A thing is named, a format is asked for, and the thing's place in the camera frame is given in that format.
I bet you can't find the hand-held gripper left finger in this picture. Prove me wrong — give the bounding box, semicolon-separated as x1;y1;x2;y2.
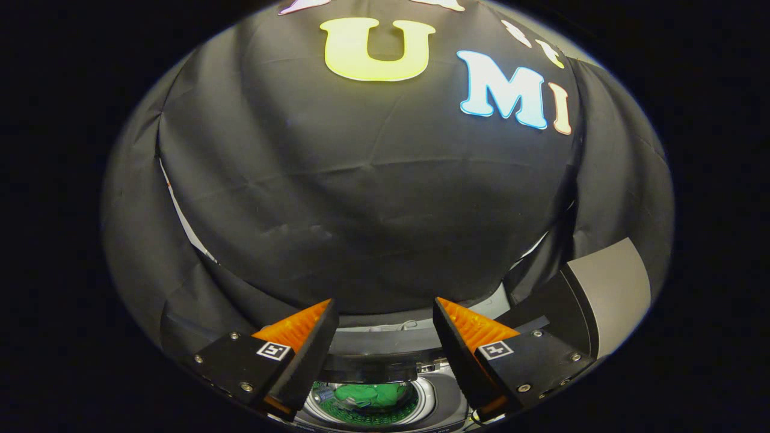
183;299;339;422

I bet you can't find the black backdrop cloth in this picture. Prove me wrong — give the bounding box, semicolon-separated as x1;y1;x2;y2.
101;0;674;361

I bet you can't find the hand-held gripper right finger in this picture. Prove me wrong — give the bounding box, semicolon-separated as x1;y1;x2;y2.
433;296;596;422

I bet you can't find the grey washing machine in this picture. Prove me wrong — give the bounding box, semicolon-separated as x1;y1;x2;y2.
295;283;512;433

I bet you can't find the dark washing machine lid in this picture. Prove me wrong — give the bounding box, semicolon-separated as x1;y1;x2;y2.
325;325;449;384

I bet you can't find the green polo shirt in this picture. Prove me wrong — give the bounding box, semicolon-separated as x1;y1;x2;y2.
334;383;410;411

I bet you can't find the beige cabinet with dark top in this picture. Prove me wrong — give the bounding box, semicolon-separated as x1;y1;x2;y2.
496;238;651;361

